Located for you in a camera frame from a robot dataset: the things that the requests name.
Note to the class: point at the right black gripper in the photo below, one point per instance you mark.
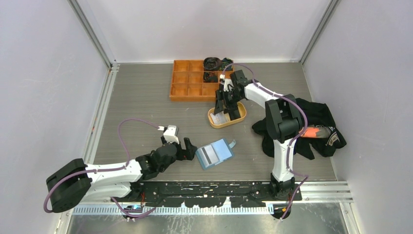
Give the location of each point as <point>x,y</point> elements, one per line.
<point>218,108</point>

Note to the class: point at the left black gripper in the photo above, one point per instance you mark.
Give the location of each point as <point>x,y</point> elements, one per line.
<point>188,153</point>

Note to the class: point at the white patterned card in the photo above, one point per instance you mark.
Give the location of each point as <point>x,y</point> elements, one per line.
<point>219,118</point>

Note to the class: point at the black and white card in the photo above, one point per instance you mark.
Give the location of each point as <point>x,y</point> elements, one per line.
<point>207,155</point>

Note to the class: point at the blue leather card holder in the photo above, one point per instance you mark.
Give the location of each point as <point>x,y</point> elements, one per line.
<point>223,149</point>

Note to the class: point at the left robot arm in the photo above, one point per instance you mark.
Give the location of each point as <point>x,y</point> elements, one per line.
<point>77,181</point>

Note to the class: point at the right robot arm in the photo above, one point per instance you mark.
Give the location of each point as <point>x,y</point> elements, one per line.
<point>284,121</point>

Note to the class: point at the oval wooden tray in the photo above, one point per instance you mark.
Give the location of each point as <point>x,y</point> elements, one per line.
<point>242,110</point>

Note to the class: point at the dark rolled sock middle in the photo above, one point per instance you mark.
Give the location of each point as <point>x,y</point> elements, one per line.
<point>210,77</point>

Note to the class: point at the dark rolled sock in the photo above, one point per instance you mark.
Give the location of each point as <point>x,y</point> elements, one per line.
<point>212,64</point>
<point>210,77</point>

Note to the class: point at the orange compartment organizer tray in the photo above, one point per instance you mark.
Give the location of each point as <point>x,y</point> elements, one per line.
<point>187,82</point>

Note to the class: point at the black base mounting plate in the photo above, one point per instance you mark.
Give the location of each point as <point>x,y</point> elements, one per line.
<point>207,194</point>

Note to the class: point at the dark rolled sock top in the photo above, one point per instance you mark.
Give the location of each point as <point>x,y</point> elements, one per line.
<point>212,64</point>

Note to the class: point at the green rolled sock top right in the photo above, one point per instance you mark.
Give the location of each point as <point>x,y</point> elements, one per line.
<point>226,64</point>

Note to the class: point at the black garment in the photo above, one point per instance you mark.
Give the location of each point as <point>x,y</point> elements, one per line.
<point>318,114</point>

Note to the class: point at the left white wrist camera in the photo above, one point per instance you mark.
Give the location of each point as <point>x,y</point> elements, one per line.
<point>170,134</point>

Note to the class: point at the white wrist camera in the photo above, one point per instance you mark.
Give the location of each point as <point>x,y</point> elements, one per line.
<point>170,134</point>
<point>226,84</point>

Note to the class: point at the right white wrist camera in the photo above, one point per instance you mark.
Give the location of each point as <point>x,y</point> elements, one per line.
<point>226,84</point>

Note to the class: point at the aluminium frame rail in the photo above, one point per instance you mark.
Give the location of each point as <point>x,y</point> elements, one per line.
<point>325,192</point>

